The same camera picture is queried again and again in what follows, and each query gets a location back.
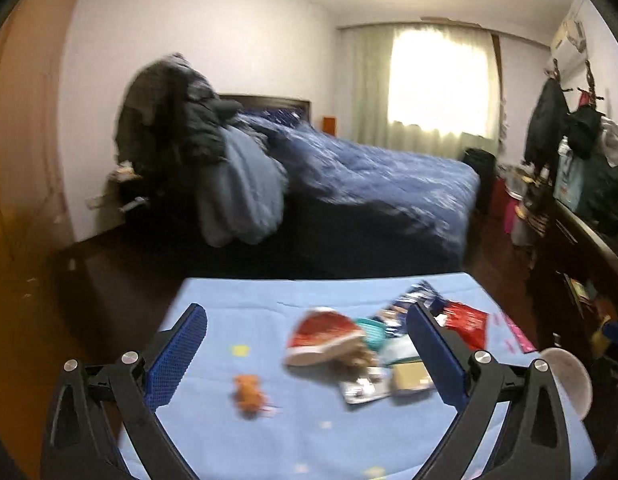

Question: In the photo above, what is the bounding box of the brown crumpled scrap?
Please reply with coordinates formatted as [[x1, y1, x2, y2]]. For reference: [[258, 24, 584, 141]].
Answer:
[[334, 342, 380, 376]]

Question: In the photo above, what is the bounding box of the beige small box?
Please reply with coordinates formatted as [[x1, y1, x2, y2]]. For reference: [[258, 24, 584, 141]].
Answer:
[[391, 360, 434, 395]]

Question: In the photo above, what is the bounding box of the pink flat packet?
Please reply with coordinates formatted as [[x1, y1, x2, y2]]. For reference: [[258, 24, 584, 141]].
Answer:
[[494, 310, 537, 356]]

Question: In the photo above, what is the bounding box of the dark nightstand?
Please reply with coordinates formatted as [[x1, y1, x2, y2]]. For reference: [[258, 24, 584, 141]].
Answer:
[[109, 160, 154, 223]]

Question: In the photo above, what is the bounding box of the blue patterned duvet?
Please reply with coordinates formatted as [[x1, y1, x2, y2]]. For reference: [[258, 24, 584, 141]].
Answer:
[[236, 110, 480, 261]]

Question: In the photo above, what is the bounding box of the brown wooden wardrobe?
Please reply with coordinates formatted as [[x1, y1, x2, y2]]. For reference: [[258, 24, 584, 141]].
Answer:
[[0, 0, 92, 286]]

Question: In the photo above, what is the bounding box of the dark puffer jacket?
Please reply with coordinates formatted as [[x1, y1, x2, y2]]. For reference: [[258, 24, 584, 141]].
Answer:
[[176, 65, 244, 167]]

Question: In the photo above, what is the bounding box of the pale green curtain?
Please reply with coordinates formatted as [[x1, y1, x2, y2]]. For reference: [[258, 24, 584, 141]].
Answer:
[[349, 22, 504, 148]]

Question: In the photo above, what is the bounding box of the light blue fleece blanket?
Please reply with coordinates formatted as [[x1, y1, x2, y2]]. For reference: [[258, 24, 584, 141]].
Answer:
[[196, 125, 290, 248]]

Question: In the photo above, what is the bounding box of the white round bowl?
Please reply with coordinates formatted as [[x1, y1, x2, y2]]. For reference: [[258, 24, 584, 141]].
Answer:
[[539, 347, 593, 421]]

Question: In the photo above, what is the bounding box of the light blue paper bag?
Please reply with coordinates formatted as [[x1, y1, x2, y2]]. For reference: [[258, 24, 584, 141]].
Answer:
[[554, 152, 590, 211]]

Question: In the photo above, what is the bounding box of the black hanging bag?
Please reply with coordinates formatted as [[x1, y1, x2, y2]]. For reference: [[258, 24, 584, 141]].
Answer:
[[566, 105, 604, 161]]

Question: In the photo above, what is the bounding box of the red foil packet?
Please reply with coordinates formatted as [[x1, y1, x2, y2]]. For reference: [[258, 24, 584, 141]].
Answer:
[[431, 301, 490, 351]]

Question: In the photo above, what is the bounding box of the dark wooden bed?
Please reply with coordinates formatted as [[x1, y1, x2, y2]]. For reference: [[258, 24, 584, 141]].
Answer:
[[219, 94, 482, 281]]

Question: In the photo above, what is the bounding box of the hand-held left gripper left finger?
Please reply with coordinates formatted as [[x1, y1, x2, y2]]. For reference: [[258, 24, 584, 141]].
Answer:
[[40, 303, 208, 480]]

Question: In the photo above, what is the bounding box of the light blue printed tablecloth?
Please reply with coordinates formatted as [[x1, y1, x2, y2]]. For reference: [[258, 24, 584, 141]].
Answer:
[[116, 272, 597, 480]]

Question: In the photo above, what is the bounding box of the small orange toy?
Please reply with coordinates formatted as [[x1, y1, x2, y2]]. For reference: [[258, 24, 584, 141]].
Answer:
[[233, 374, 277, 418]]

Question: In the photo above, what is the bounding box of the black hanging coat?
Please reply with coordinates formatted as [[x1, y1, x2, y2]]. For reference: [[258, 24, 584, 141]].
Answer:
[[524, 77, 570, 166]]

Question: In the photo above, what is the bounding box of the dark wooden dresser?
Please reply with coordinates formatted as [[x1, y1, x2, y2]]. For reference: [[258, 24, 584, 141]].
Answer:
[[531, 200, 618, 361]]

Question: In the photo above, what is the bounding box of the teal small cup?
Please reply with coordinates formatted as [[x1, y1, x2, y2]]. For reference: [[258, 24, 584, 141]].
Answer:
[[354, 317, 390, 351]]

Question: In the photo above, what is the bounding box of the silver foil wrapper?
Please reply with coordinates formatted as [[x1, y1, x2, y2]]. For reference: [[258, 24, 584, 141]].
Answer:
[[339, 365, 392, 406]]

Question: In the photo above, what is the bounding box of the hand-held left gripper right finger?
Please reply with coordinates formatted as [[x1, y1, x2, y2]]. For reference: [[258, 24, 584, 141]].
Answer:
[[406, 302, 572, 480]]

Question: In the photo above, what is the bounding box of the pale green white packet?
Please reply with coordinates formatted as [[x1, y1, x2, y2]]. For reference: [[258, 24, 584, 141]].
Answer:
[[379, 335, 422, 367]]

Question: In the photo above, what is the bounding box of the dark blue snack packet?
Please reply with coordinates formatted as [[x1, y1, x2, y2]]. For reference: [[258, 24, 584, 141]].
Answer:
[[371, 280, 447, 341]]

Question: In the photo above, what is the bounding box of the white air conditioner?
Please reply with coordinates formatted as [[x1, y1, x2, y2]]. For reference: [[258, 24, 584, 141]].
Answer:
[[549, 0, 590, 73]]

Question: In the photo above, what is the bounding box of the grey fleece garment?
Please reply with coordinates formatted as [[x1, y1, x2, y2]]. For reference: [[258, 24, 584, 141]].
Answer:
[[114, 52, 190, 166]]

